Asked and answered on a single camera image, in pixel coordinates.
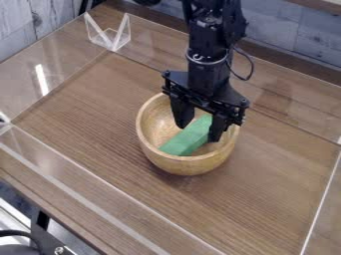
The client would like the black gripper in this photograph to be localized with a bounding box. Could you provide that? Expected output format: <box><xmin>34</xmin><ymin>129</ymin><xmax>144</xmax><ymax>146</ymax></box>
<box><xmin>163</xmin><ymin>60</ymin><xmax>248</xmax><ymax>142</ymax></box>

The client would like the green rectangular stick block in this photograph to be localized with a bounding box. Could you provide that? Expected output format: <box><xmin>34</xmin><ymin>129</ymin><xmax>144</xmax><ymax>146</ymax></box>
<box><xmin>159</xmin><ymin>115</ymin><xmax>211</xmax><ymax>156</ymax></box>

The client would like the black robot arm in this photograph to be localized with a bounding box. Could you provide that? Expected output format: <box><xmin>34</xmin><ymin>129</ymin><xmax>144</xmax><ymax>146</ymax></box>
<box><xmin>163</xmin><ymin>0</ymin><xmax>248</xmax><ymax>142</ymax></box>

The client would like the wooden bowl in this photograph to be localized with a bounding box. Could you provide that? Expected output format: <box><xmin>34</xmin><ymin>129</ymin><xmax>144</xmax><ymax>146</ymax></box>
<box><xmin>136</xmin><ymin>93</ymin><xmax>239</xmax><ymax>176</ymax></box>

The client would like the clear acrylic corner bracket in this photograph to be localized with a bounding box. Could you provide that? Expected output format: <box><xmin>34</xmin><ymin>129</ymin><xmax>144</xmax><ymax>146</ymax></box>
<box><xmin>84</xmin><ymin>13</ymin><xmax>131</xmax><ymax>52</ymax></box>

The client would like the clear acrylic tray wall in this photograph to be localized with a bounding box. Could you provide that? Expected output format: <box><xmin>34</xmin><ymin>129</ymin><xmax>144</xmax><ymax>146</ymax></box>
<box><xmin>0</xmin><ymin>117</ymin><xmax>224</xmax><ymax>255</ymax></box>

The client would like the black metal table frame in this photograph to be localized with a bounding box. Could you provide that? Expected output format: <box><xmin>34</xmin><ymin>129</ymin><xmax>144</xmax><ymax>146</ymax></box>
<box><xmin>30</xmin><ymin>210</ymin><xmax>77</xmax><ymax>255</ymax></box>

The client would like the black cable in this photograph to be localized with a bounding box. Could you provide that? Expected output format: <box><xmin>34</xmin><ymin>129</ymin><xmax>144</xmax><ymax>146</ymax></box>
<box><xmin>0</xmin><ymin>228</ymin><xmax>36</xmax><ymax>247</ymax></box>

